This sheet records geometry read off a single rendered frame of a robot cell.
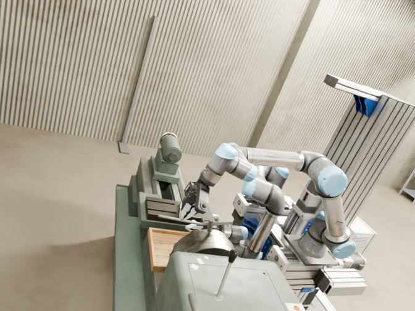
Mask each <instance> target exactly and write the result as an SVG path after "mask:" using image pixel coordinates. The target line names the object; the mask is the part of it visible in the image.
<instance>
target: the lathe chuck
mask: <svg viewBox="0 0 415 311"><path fill-rule="evenodd" d="M206 233H208V232H207V229H206V230H198V231H194V232H191V233H189V234H187V235H185V236H184V237H182V238H181V239H179V240H178V241H177V242H176V243H175V244H174V246H173V248H174V251H173V253H174V252H177V251H179V252H185V251H186V250H188V249H189V248H191V247H194V246H197V245H199V244H203V243H222V244H225V245H228V246H229V247H231V248H232V249H234V250H235V248H234V246H233V244H232V241H231V240H230V239H229V240H228V239H227V238H226V235H225V234H224V233H223V232H221V231H217V230H212V232H211V234H212V237H211V238H207V237H205V234H206Z"/></svg>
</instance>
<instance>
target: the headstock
mask: <svg viewBox="0 0 415 311"><path fill-rule="evenodd" d="M204 256H206V257H209V258H208V259H205V258H204ZM198 258H200V259H201V260H202V261H203V264H200V263H199V262H198V261H197V259H198ZM192 264H195V265H196V266H198V269H197V270H195V269H194V268H191V265H192ZM227 265H228V257H226V256H219V255H208V254H197V253H191V252H179V251H177V252H174V253H173V254H172V255H171V256H170V259H169V261H168V263H167V266H166V269H165V271H164V274H163V276H162V279H161V282H160V284H159V287H158V289H157V292H156V295H155V297H154V300H153V303H152V305H151V308H150V310H149V311H192V309H191V305H190V301H189V298H188V295H189V293H194V294H195V298H196V301H197V304H198V307H199V311H288V309H287V306H286V305H285V303H292V304H300V302H299V300H298V298H297V297H296V295H295V293H294V292H293V290H292V288H291V287H290V285H289V284H288V282H287V280H286V279H285V277H284V275H283V274H282V272H281V271H280V269H279V267H278V265H277V264H276V263H274V262H271V261H266V260H254V259H244V258H236V259H235V261H234V263H232V265H231V267H230V270H229V273H228V275H227V279H226V280H225V284H224V287H223V289H222V292H221V295H222V297H223V299H222V301H217V300H215V299H214V298H213V294H214V293H215V292H218V290H219V287H220V284H221V282H222V279H223V277H224V274H225V271H226V268H227Z"/></svg>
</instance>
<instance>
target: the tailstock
mask: <svg viewBox="0 0 415 311"><path fill-rule="evenodd" d="M166 135H171V136H166ZM159 143H160V145H161V147H162V148H158V150H157V154H156V156H154V155H152V156H151V158H150V160H149V161H150V166H151V173H152V178H153V180H158V181H165V182H168V183H175V184H177V183H178V181H179V175H178V171H177V170H178V167H179V165H180V164H179V160H180V159H181V158H182V152H181V150H180V146H179V144H178V139H177V136H176V135H175V134H174V133H171V132H167V133H164V134H163V135H162V136H161V137H160V139H159Z"/></svg>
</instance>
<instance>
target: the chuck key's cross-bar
mask: <svg viewBox="0 0 415 311"><path fill-rule="evenodd" d="M158 217H159V218H164V219H169V220H175V221H178V222H185V223H191V224H194V225H209V223H200V222H193V221H189V220H184V221H181V220H180V219H179V218H174V217H168V216H164V215H158ZM232 224H233V223H232V222H214V223H213V225H232Z"/></svg>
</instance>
